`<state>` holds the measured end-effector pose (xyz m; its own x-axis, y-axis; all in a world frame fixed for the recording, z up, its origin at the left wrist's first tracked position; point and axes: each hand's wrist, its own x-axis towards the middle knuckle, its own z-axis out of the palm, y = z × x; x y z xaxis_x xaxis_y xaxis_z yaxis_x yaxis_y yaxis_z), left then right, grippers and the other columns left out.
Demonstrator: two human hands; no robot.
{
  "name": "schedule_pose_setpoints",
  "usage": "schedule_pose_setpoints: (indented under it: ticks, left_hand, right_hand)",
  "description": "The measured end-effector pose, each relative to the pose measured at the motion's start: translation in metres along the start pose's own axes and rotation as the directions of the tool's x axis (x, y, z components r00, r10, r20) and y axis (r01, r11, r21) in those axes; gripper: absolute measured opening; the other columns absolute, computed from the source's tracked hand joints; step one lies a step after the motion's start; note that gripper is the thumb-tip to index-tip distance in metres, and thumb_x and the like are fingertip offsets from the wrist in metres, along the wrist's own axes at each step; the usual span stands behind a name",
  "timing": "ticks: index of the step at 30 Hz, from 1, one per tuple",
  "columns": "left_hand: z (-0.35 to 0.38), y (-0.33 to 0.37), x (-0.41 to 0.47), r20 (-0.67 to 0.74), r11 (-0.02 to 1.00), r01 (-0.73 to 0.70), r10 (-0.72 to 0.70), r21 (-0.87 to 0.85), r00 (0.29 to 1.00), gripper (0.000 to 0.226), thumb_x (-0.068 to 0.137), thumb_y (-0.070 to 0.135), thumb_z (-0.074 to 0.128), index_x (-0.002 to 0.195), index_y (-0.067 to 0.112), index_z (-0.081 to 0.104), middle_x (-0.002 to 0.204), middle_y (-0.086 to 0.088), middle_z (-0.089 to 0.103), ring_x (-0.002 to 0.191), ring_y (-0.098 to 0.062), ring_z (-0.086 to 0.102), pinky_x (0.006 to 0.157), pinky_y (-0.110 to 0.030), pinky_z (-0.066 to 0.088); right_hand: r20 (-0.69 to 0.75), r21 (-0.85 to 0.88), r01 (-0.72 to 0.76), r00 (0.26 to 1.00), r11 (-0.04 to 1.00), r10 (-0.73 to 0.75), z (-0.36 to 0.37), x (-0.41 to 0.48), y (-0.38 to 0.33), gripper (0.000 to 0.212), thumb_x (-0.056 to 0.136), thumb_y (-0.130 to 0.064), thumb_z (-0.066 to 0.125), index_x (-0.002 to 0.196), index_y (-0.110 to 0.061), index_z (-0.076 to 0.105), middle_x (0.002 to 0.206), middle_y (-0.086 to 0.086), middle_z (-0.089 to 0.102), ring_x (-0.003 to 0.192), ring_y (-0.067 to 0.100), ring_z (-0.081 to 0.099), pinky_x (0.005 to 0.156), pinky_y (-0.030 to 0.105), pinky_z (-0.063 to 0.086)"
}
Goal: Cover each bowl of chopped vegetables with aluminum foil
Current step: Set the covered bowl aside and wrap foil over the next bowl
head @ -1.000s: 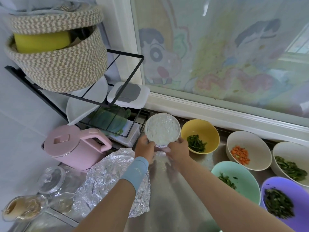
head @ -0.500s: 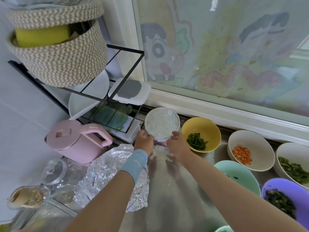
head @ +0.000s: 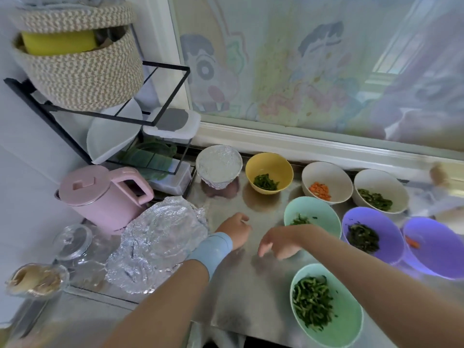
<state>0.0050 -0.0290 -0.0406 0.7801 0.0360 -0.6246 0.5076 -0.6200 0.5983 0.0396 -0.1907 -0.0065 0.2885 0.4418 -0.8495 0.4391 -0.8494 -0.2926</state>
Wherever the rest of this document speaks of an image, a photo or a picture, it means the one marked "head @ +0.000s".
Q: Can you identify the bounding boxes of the mint green bowl chopped greens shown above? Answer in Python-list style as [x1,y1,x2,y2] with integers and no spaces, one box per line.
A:
[283,196,342,240]

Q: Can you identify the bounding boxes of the yellow item in basket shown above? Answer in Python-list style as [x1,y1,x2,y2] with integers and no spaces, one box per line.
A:
[22,30,97,57]

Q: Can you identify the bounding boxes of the pink electric kettle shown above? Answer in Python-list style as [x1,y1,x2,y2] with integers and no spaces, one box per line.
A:
[58,165,155,232]

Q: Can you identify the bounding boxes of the stainless steel countertop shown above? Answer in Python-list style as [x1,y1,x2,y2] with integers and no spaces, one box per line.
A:
[0,152,464,348]

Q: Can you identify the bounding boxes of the yellow bowl with greens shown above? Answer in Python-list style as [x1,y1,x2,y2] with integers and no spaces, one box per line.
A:
[245,152,295,195]

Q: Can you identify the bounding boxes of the clear plastic box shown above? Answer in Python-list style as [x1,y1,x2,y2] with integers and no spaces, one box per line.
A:
[145,159,195,196]

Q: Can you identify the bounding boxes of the person's right forearm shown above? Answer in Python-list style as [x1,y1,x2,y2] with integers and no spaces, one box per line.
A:
[301,224,464,348]

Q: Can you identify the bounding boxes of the white plate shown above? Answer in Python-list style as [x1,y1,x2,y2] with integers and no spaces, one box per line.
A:
[86,99,144,165]

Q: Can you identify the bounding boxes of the white bowl carrot pieces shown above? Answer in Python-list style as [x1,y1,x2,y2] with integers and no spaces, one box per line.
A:
[302,161,355,206]

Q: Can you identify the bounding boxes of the pink bowl with greens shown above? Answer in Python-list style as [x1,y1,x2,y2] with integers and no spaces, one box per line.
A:
[202,177,241,199]

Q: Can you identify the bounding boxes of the window with cartoon film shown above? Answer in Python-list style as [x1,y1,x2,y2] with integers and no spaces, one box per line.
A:
[134,0,464,182]

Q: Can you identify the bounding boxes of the purple bowl carrot pieces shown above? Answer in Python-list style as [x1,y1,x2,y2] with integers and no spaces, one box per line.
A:
[401,217,464,280]

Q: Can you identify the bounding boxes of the light blue wristband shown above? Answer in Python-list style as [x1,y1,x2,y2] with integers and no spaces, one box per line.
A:
[185,232,234,280]

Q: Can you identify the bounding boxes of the black metal rack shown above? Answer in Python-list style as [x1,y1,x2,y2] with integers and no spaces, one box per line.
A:
[3,61,191,174]

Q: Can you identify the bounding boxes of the woven rope basket lid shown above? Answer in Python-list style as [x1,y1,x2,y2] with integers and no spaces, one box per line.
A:
[11,2,136,35]

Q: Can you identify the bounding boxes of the foil-covered bowl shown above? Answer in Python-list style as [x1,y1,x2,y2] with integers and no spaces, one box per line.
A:
[196,145,244,191]

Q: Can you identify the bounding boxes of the mint green bowl green beans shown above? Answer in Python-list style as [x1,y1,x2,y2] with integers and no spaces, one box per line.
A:
[290,263,364,348]

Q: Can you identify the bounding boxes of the clear glass jar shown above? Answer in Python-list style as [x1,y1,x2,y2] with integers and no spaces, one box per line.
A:
[54,223,95,261]

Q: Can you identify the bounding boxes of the purple bowl chopped greens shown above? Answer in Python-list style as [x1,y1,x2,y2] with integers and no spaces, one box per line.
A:
[341,206,405,261]

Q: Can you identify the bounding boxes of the person's right hand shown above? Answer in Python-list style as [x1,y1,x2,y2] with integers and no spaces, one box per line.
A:
[258,224,309,261]

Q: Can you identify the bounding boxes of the person's left forearm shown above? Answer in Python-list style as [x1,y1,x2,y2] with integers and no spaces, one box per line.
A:
[101,259,211,348]

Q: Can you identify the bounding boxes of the beige bowl with greens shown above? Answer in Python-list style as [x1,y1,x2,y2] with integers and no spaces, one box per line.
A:
[353,169,410,215]

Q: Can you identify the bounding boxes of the person's left hand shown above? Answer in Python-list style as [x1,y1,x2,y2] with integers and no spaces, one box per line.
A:
[215,212,252,251]

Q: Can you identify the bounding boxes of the woven rope basket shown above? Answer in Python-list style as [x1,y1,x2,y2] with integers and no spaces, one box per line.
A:
[9,27,145,112]

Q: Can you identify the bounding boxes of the stack of aluminium foil sheets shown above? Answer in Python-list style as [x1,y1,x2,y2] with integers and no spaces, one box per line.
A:
[105,196,210,296]

